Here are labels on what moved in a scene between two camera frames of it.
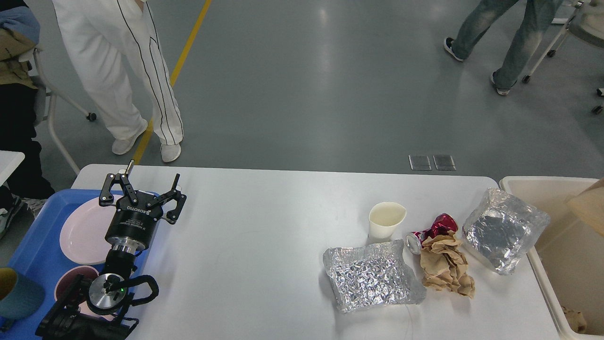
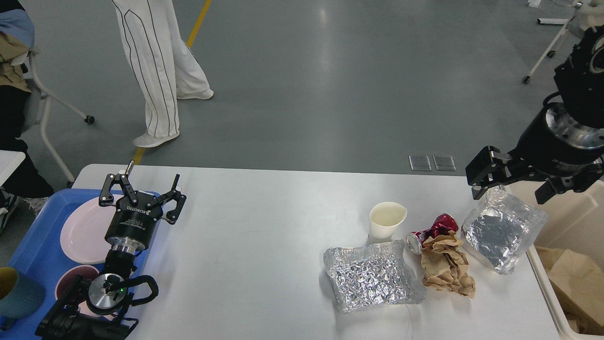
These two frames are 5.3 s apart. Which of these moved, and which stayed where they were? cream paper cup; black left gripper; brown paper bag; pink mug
Moved: brown paper bag
Stayed: cream paper cup; pink mug; black left gripper
